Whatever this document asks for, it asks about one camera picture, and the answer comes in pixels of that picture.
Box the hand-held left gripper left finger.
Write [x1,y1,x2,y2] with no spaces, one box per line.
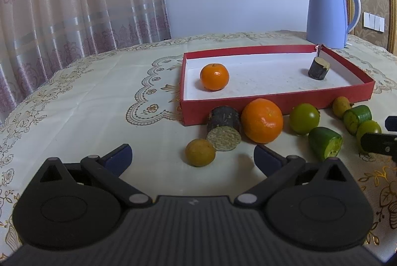
[37,143,153,208]

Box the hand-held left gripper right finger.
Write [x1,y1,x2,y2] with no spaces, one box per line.
[234,144,354,209]

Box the small green tomato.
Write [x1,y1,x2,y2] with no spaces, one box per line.
[356,120,383,145]

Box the cylindrical cucumber piece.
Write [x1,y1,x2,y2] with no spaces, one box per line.
[343,105,373,135]

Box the large orange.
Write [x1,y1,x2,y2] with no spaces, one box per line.
[241,98,284,144]

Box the brown longan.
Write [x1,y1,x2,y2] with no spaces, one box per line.
[332,96,354,119]
[185,138,217,167]

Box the large green tomato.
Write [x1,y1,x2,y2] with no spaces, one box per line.
[289,103,321,135]

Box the large eggplant piece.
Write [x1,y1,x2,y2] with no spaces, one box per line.
[206,106,243,152]

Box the red cardboard box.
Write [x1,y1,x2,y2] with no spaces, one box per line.
[179,44,376,126]

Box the tapered cucumber end piece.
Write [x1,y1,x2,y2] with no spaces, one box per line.
[308,127,343,161]

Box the small eggplant piece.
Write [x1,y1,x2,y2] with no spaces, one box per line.
[308,56,331,80]

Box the small orange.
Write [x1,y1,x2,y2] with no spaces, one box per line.
[200,63,230,91]

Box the light blue electric kettle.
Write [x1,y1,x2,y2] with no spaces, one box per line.
[304,0,362,50]

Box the pink patterned curtain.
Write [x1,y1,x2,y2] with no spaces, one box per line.
[0,0,172,125]

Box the white wall switch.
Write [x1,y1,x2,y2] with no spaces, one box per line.
[363,12,385,32]

